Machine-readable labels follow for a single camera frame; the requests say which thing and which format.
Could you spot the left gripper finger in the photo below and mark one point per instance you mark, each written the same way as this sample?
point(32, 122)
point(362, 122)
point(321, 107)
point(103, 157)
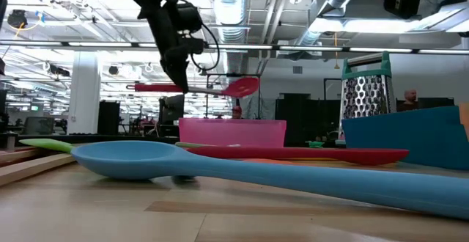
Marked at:
point(168, 66)
point(181, 75)

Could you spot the red slotted spoon metal shaft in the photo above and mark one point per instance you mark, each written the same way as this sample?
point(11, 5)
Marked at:
point(242, 87)

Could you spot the large blue silicone spoon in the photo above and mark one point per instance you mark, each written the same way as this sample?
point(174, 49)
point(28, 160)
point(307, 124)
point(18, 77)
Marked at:
point(128, 161)

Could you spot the green silicone spatula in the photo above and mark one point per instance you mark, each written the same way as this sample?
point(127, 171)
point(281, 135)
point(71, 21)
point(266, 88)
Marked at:
point(47, 143)

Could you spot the black room monitor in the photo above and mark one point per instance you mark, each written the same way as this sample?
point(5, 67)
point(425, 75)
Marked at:
point(172, 110)

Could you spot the person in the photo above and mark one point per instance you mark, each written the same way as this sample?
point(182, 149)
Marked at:
point(410, 97)
point(237, 111)

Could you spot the pink translucent plastic bin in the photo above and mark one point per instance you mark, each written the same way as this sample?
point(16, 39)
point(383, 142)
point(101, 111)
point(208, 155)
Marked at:
point(234, 133)

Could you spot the black cabinet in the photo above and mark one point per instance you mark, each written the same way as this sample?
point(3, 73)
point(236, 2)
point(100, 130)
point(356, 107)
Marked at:
point(108, 119)

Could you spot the white building column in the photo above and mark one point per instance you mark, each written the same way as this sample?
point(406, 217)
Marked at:
point(84, 95)

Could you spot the teal and steel box grater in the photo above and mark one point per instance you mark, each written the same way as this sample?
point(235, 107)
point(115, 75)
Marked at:
point(366, 95)

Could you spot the low black partition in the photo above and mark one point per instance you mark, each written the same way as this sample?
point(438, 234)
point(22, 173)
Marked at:
point(436, 102)

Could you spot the black partition screen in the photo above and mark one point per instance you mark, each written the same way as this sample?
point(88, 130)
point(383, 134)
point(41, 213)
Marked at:
point(300, 121)

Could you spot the orange plastic bin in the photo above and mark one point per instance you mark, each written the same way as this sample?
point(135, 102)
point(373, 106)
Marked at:
point(464, 121)

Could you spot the blue plastic bin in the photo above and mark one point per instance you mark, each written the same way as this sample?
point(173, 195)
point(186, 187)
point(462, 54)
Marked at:
point(403, 139)

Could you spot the office chair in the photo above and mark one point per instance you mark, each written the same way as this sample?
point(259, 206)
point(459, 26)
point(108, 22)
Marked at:
point(38, 124)

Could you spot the small teal utensil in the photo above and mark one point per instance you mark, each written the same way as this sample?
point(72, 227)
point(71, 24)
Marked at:
point(316, 144)

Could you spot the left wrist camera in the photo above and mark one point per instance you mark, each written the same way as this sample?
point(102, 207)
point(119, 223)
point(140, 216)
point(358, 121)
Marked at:
point(188, 16)

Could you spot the black aluminium table frame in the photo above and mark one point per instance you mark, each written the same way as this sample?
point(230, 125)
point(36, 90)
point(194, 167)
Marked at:
point(110, 138)

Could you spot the wall air vent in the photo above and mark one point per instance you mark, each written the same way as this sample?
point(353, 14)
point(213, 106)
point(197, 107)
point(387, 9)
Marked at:
point(297, 69)

